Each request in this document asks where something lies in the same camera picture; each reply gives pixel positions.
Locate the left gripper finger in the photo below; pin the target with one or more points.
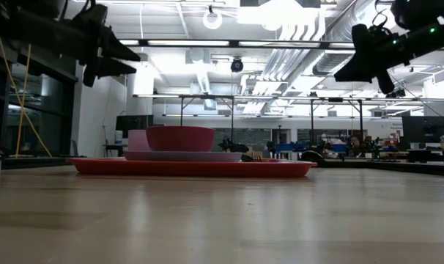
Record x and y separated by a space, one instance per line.
112 67
119 49

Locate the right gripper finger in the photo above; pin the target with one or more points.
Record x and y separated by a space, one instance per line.
386 81
354 71

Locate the pink plastic cup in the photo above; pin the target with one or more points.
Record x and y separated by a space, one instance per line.
136 141

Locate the red plastic bowl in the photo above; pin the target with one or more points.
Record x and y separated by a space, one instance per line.
180 138

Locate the lilac plastic plate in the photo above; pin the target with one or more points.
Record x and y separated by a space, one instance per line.
185 156

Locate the black distant robot arm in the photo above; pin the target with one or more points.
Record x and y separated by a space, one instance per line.
233 146

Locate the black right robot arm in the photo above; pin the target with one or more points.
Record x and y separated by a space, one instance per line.
420 12

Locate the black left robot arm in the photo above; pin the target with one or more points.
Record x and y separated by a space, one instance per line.
31 33

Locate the red plastic tray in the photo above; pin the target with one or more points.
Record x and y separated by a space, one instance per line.
189 169

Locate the black computer monitor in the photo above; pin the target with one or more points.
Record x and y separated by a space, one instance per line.
134 122
425 129

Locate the white jar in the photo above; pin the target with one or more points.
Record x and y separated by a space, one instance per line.
118 137

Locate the black domed object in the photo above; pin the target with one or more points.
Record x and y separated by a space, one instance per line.
311 157

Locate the blue storage bin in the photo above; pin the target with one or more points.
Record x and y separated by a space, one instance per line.
289 147

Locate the brown cardboard boxes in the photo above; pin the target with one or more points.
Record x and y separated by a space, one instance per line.
256 151

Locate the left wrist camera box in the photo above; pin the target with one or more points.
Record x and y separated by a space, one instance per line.
94 16

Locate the black metal workstation frame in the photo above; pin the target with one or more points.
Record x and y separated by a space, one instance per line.
360 117
207 97

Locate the long ceiling light rail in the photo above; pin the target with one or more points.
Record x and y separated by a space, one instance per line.
189 43

